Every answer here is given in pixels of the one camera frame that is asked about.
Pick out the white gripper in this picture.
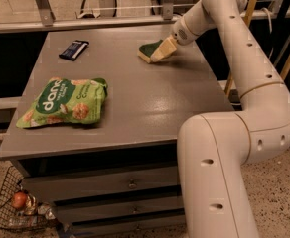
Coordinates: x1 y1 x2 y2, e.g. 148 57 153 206
150 18 200 62

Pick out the green yellow sponge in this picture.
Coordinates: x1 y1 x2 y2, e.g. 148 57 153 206
137 40 163 63

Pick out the green rice chip bag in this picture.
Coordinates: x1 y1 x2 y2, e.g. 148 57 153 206
16 77 107 128

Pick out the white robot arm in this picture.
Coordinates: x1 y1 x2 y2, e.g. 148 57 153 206
150 0 290 238

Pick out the dark blue snack bar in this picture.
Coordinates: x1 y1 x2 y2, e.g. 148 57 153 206
59 40 89 61

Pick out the yellow wooden pole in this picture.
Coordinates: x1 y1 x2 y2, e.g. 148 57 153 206
224 0 257 96

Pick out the grey drawer cabinet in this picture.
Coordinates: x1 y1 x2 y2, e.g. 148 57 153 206
0 26 230 238

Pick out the top grey drawer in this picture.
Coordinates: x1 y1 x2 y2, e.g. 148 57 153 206
22 165 178 202

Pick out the grey drawer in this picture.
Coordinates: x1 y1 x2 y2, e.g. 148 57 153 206
22 165 178 202
72 214 186 238
55 195 183 223

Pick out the bottom grey drawer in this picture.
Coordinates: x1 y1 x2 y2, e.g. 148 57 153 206
72 214 186 238

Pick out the middle grey drawer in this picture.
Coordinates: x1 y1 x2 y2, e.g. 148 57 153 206
55 195 183 223

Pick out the crumpled foil wrapper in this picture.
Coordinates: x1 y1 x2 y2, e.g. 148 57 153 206
24 194 38 216

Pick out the red apple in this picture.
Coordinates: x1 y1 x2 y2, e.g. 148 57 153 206
11 191 27 209

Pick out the grey metal rail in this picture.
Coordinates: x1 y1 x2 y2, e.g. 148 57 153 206
0 8 290 36

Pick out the black wire basket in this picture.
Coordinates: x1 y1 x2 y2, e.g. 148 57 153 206
0 166 59 232

